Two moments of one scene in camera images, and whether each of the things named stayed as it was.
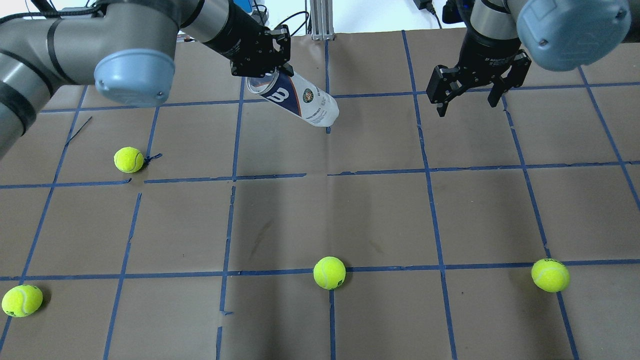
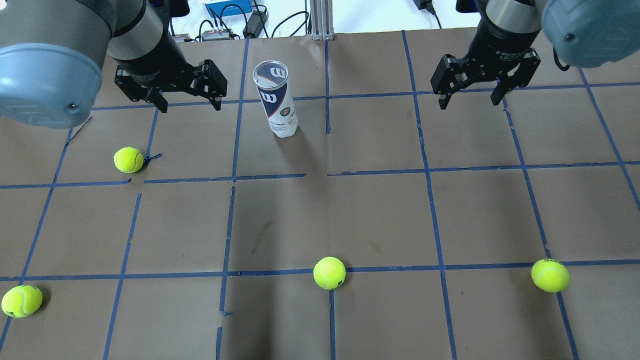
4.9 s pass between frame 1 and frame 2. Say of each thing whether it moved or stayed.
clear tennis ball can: moved
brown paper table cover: stayed
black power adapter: stayed
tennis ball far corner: stayed
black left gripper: moved
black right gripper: stayed
